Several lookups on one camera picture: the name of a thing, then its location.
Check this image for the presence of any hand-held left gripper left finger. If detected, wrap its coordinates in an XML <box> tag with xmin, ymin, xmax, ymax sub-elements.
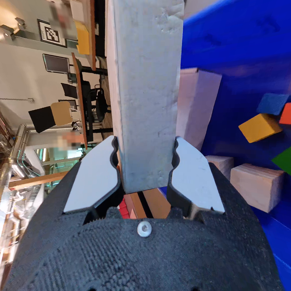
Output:
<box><xmin>63</xmin><ymin>135</ymin><xmax>125</xmax><ymax>220</ymax></box>

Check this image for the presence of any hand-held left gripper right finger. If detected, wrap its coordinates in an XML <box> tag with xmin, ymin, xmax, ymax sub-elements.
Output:
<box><xmin>167</xmin><ymin>136</ymin><xmax>226</xmax><ymax>220</ymax></box>

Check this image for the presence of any plain wooden cube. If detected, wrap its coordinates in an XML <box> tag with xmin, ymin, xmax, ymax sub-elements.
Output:
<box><xmin>230</xmin><ymin>163</ymin><xmax>285</xmax><ymax>213</ymax></box>
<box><xmin>205</xmin><ymin>155</ymin><xmax>234</xmax><ymax>180</ymax></box>

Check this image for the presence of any yellow cube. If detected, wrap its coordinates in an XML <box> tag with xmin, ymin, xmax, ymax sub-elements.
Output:
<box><xmin>238</xmin><ymin>113</ymin><xmax>283</xmax><ymax>144</ymax></box>

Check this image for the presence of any green cube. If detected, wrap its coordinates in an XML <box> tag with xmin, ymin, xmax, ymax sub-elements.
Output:
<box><xmin>271</xmin><ymin>147</ymin><xmax>291</xmax><ymax>175</ymax></box>

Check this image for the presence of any white cardboard box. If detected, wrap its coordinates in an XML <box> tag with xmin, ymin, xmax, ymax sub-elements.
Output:
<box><xmin>106</xmin><ymin>0</ymin><xmax>222</xmax><ymax>195</ymax></box>

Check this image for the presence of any blue cube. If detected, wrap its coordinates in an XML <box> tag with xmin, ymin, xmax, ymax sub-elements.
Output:
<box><xmin>256</xmin><ymin>93</ymin><xmax>290</xmax><ymax>116</ymax></box>

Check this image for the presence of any orange cube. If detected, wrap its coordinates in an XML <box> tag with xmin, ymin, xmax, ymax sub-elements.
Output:
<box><xmin>279</xmin><ymin>102</ymin><xmax>291</xmax><ymax>125</ymax></box>

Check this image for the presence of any yellow box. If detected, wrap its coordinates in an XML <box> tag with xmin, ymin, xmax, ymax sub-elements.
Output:
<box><xmin>76</xmin><ymin>21</ymin><xmax>90</xmax><ymax>55</ymax></box>

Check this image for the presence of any black office chair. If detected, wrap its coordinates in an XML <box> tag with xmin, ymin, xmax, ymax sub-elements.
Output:
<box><xmin>87</xmin><ymin>84</ymin><xmax>109</xmax><ymax>123</ymax></box>

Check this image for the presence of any black and tan panel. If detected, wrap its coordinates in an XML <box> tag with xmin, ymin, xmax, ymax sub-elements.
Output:
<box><xmin>28</xmin><ymin>101</ymin><xmax>74</xmax><ymax>134</ymax></box>

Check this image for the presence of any long wooden desk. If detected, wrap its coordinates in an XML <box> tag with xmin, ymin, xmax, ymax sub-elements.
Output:
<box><xmin>71</xmin><ymin>52</ymin><xmax>89</xmax><ymax>150</ymax></box>

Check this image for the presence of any metal conduit pipe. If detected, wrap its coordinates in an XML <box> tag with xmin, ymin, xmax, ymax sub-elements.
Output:
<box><xmin>0</xmin><ymin>97</ymin><xmax>35</xmax><ymax>103</ymax></box>

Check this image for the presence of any grey framed monitor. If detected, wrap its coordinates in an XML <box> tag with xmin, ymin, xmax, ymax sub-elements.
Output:
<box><xmin>42</xmin><ymin>53</ymin><xmax>70</xmax><ymax>74</ymax></box>

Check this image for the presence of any blue table mat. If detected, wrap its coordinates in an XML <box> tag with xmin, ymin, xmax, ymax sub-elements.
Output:
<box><xmin>159</xmin><ymin>0</ymin><xmax>291</xmax><ymax>291</ymax></box>

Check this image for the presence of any black and white marker poster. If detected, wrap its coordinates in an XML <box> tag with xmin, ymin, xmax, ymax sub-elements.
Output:
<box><xmin>37</xmin><ymin>19</ymin><xmax>67</xmax><ymax>48</ymax></box>

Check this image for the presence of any silver metal duct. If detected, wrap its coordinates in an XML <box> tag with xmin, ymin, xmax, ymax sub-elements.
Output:
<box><xmin>0</xmin><ymin>124</ymin><xmax>31</xmax><ymax>182</ymax></box>

